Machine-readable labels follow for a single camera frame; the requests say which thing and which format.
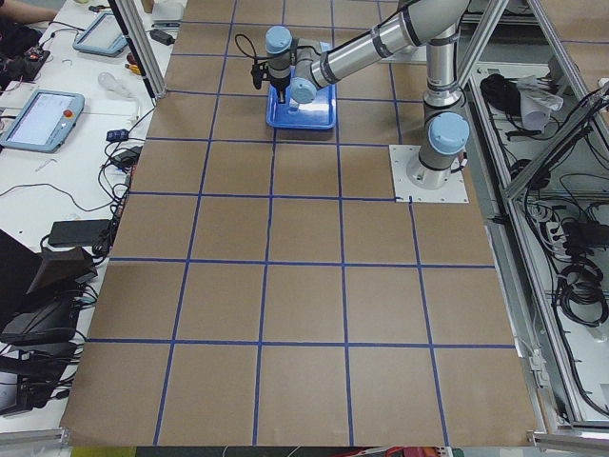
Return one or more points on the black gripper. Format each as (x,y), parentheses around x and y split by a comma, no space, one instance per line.
(280,84)

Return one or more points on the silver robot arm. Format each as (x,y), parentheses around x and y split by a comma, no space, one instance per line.
(429,23)

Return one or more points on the blue plastic tray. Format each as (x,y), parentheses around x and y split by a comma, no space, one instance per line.
(309,114)

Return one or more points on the teach pendant tablet far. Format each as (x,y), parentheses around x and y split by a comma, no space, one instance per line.
(102,37)

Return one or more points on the teach pendant tablet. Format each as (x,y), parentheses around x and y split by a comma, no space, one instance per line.
(102,37)
(45,122)

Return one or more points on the teach pendant tablet near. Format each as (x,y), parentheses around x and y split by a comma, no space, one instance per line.
(45,122)

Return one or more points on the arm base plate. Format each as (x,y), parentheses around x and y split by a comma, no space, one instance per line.
(414,183)

